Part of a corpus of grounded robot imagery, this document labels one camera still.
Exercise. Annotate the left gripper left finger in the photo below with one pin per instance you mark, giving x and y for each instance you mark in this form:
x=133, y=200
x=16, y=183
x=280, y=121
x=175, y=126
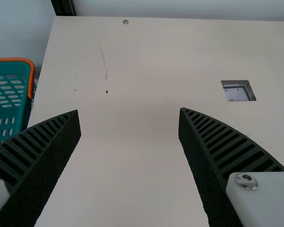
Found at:
x=38, y=160

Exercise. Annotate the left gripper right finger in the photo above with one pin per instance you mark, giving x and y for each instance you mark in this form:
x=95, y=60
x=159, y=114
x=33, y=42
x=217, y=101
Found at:
x=215, y=165

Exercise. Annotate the teal shopping basket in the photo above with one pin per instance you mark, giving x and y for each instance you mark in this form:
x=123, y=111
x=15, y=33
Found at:
x=9, y=106

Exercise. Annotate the black post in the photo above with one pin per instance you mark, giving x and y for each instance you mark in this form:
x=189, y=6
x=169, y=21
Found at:
x=64, y=7

